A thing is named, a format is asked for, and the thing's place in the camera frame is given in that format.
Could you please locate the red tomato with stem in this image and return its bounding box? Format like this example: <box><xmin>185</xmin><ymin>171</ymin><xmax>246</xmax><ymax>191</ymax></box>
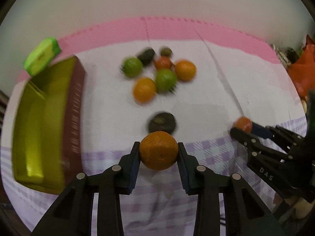
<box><xmin>233</xmin><ymin>117</ymin><xmax>253</xmax><ymax>133</ymax></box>

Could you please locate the orange mandarin with rough skin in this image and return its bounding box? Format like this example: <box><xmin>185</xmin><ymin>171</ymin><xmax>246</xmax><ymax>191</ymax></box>
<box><xmin>139</xmin><ymin>131</ymin><xmax>178</xmax><ymax>171</ymax></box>

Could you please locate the green tomato front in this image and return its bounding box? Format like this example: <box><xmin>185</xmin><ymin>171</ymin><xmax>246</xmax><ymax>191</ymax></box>
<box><xmin>155</xmin><ymin>69</ymin><xmax>177</xmax><ymax>93</ymax></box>

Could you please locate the green tomato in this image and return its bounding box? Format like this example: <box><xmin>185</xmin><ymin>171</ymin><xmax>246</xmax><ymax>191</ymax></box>
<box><xmin>155</xmin><ymin>69</ymin><xmax>177</xmax><ymax>93</ymax></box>
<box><xmin>121</xmin><ymin>56</ymin><xmax>144</xmax><ymax>78</ymax></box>

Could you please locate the smooth orange fruit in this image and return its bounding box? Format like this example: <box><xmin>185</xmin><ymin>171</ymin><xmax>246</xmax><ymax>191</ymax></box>
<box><xmin>132</xmin><ymin>77</ymin><xmax>156</xmax><ymax>103</ymax></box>

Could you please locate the red orange plastic bag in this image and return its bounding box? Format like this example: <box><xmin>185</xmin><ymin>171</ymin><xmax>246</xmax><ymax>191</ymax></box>
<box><xmin>287</xmin><ymin>35</ymin><xmax>315</xmax><ymax>98</ymax></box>

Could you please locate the dark avocado near gripper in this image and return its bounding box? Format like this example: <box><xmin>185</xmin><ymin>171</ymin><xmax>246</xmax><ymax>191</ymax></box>
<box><xmin>147</xmin><ymin>112</ymin><xmax>177</xmax><ymax>135</ymax></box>

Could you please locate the gold metal tin box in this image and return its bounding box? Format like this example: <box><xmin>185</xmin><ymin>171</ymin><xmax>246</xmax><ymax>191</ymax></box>
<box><xmin>12</xmin><ymin>56</ymin><xmax>85</xmax><ymax>195</ymax></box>

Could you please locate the small red tomato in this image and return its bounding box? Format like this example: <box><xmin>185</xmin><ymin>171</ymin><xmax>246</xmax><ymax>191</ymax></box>
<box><xmin>154</xmin><ymin>56</ymin><xmax>173</xmax><ymax>70</ymax></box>

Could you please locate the small brown kiwi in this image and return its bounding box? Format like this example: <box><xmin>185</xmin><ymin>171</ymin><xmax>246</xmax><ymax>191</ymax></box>
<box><xmin>160</xmin><ymin>47</ymin><xmax>173</xmax><ymax>58</ymax></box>

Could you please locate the dark avocado rear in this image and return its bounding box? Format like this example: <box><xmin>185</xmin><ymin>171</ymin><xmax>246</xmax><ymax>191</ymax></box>
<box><xmin>137</xmin><ymin>48</ymin><xmax>155</xmax><ymax>66</ymax></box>

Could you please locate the green tomato rear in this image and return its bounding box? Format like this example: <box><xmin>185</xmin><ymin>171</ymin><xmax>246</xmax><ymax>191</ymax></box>
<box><xmin>121</xmin><ymin>56</ymin><xmax>144</xmax><ymax>78</ymax></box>

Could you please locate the green tissue pack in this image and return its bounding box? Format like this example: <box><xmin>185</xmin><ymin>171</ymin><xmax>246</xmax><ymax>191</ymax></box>
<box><xmin>23</xmin><ymin>37</ymin><xmax>61</xmax><ymax>77</ymax></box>

